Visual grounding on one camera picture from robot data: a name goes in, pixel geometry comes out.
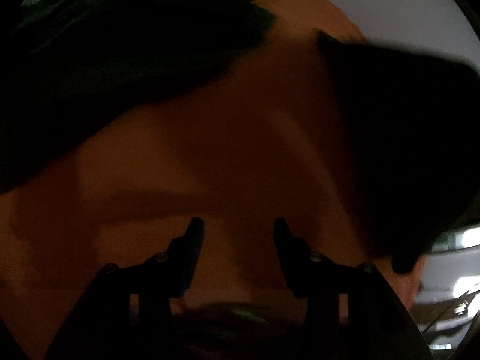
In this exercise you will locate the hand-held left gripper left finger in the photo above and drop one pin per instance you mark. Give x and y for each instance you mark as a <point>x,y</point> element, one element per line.
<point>193,247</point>

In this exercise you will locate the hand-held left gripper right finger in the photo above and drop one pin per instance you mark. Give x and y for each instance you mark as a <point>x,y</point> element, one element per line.
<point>285,251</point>

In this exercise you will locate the dark green cloth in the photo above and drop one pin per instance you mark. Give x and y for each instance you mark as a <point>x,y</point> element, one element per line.
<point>131,45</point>

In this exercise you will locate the orange blanket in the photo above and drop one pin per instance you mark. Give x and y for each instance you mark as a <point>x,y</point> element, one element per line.
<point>232,138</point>

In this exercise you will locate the metal chair frame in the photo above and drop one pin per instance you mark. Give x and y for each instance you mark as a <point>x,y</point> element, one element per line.
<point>463,237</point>

